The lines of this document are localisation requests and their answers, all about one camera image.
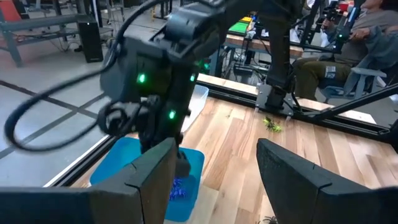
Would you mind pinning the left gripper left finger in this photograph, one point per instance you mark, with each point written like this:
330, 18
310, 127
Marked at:
149, 193

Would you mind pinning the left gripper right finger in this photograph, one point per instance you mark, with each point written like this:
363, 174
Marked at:
295, 193

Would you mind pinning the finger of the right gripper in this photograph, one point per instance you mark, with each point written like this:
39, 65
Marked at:
183, 165

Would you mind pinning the teal plastic bin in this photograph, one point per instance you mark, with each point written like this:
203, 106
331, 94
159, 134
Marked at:
118, 158

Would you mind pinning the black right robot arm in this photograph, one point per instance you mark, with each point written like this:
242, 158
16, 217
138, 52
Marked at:
276, 46

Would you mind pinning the clear plastic bin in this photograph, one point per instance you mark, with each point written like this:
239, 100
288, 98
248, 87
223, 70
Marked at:
199, 102

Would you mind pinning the black computer tower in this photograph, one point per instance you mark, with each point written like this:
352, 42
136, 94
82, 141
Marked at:
90, 42

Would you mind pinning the wooden table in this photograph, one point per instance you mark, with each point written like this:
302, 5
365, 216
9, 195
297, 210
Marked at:
248, 42

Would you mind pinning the green box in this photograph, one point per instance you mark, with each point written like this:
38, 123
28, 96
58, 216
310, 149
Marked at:
238, 28

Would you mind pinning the person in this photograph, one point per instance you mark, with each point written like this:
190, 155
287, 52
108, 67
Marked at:
314, 71

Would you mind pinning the yellow box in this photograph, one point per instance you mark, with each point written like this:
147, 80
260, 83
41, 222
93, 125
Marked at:
246, 19

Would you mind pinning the grey blue chair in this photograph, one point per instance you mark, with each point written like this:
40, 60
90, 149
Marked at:
363, 74

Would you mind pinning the grey metal bench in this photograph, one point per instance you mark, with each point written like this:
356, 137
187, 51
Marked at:
37, 23

